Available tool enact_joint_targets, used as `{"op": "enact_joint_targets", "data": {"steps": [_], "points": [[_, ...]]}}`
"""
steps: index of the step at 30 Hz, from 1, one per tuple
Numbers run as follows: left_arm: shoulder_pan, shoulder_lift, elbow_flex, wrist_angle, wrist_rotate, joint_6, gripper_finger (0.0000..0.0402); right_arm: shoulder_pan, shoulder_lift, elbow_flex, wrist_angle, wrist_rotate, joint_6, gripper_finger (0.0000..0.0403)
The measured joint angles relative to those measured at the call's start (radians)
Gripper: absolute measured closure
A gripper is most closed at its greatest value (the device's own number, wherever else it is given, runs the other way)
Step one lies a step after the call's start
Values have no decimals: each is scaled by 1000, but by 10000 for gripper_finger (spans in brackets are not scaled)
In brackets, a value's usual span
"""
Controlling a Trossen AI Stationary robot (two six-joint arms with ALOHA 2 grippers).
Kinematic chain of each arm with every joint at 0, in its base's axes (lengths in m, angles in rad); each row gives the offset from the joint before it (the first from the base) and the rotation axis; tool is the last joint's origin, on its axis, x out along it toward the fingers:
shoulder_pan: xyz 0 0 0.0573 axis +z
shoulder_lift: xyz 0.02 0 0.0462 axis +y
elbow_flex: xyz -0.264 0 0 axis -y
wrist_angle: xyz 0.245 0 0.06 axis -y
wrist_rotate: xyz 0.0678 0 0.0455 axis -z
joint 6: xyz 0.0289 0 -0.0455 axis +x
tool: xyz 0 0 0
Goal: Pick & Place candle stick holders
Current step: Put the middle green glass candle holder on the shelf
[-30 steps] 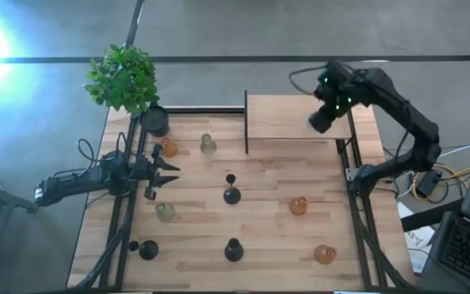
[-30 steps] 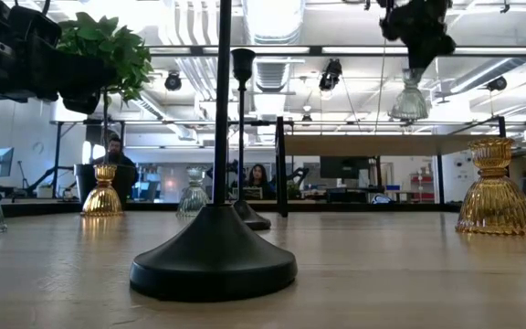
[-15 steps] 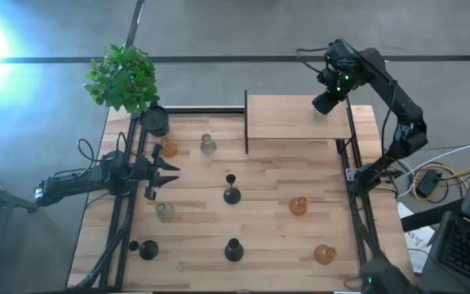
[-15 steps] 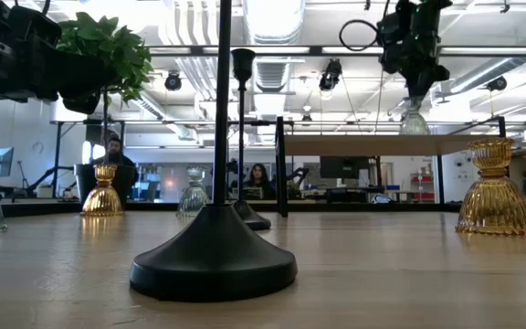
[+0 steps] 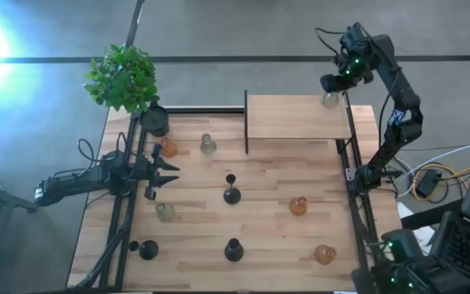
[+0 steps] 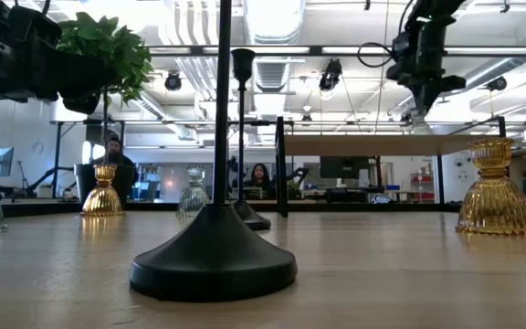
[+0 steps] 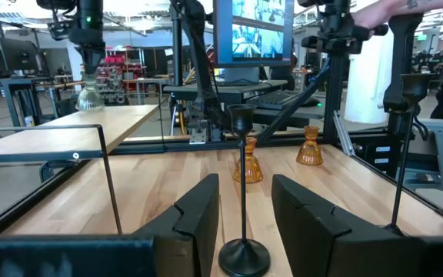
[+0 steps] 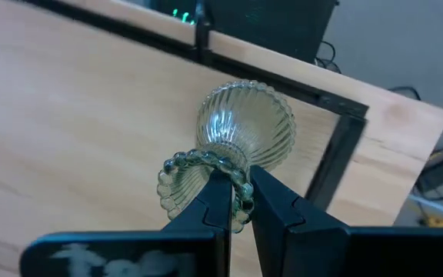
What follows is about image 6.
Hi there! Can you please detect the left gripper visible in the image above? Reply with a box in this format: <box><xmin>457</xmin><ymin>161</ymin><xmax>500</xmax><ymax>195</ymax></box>
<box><xmin>6</xmin><ymin>5</ymin><xmax>114</xmax><ymax>115</ymax></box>

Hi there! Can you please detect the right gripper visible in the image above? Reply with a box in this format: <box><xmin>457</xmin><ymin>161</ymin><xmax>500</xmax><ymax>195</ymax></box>
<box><xmin>386</xmin><ymin>17</ymin><xmax>468</xmax><ymax>121</ymax></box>

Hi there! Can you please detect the amber ribbed glass candle holder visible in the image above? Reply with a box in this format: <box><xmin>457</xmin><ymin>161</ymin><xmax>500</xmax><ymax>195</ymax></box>
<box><xmin>454</xmin><ymin>136</ymin><xmax>526</xmax><ymax>238</ymax></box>
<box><xmin>79</xmin><ymin>164</ymin><xmax>125</xmax><ymax>218</ymax></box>

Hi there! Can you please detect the medium black candlestick holder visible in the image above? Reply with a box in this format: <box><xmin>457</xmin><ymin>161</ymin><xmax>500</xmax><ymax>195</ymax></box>
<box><xmin>230</xmin><ymin>48</ymin><xmax>272</xmax><ymax>232</ymax></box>

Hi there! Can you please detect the tall black candlestick holder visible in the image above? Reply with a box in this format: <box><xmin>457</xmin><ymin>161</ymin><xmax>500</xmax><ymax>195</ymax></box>
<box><xmin>129</xmin><ymin>0</ymin><xmax>299</xmax><ymax>303</ymax></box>

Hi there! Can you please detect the green potted plant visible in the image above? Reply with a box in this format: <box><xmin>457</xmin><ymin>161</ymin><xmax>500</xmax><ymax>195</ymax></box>
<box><xmin>56</xmin><ymin>11</ymin><xmax>154</xmax><ymax>207</ymax></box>

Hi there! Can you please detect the person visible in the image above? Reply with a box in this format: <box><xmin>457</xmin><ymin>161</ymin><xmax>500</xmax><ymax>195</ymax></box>
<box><xmin>89</xmin><ymin>134</ymin><xmax>140</xmax><ymax>184</ymax></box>
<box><xmin>243</xmin><ymin>163</ymin><xmax>277</xmax><ymax>201</ymax></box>

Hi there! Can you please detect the black ceiling spotlight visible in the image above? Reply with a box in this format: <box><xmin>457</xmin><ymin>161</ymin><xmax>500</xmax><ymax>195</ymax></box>
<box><xmin>488</xmin><ymin>75</ymin><xmax>509</xmax><ymax>92</ymax></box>
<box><xmin>318</xmin><ymin>58</ymin><xmax>344</xmax><ymax>92</ymax></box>
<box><xmin>163</xmin><ymin>70</ymin><xmax>183</xmax><ymax>92</ymax></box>

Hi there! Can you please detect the red storage rack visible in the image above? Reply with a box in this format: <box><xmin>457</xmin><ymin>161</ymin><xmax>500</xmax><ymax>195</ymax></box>
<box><xmin>409</xmin><ymin>172</ymin><xmax>436</xmax><ymax>202</ymax></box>

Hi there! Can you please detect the black display screen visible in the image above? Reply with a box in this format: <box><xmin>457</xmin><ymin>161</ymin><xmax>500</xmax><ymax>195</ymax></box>
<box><xmin>320</xmin><ymin>155</ymin><xmax>373</xmax><ymax>180</ymax></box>

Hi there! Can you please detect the black metal gantry frame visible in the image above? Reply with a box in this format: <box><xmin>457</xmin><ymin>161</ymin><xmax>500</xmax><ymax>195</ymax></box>
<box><xmin>50</xmin><ymin>118</ymin><xmax>506</xmax><ymax>201</ymax></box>

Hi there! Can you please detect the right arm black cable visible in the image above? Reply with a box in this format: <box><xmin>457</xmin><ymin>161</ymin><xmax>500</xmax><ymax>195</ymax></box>
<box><xmin>357</xmin><ymin>0</ymin><xmax>417</xmax><ymax>69</ymax></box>

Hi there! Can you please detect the black ceiling light rail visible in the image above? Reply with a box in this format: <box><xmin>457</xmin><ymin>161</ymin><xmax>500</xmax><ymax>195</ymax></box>
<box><xmin>148</xmin><ymin>44</ymin><xmax>526</xmax><ymax>58</ymax></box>

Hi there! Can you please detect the silver ventilation duct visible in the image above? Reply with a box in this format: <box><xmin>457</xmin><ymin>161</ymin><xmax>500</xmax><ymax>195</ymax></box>
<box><xmin>243</xmin><ymin>0</ymin><xmax>306</xmax><ymax>92</ymax></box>

